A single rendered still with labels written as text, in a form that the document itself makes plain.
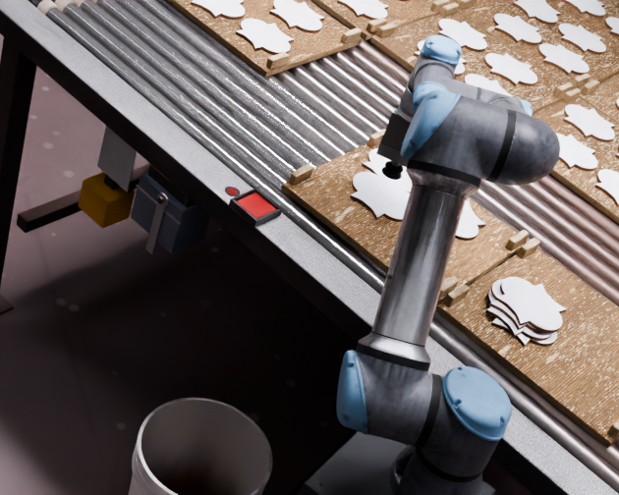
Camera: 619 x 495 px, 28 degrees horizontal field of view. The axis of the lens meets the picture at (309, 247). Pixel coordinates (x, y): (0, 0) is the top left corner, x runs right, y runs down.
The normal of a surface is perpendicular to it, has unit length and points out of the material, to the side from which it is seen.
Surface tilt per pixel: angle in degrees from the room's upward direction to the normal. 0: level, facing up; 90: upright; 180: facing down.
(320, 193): 0
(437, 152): 58
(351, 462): 2
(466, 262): 0
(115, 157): 90
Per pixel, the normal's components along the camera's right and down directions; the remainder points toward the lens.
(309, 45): 0.27, -0.73
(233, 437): -0.51, 0.38
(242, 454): -0.68, 0.25
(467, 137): 0.11, 0.07
